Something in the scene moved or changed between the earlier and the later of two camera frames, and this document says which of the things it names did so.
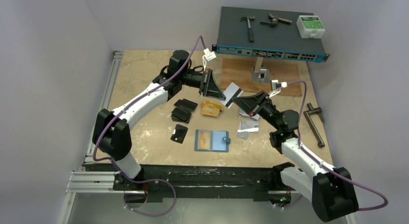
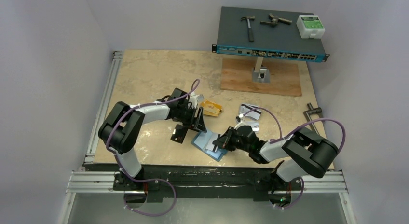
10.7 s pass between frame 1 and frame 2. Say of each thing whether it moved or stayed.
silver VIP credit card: moved
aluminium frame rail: stayed
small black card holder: stayed
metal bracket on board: stayed
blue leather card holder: moved
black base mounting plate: stayed
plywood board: stayed
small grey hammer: stayed
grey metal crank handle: stayed
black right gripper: moved
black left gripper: moved
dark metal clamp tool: stayed
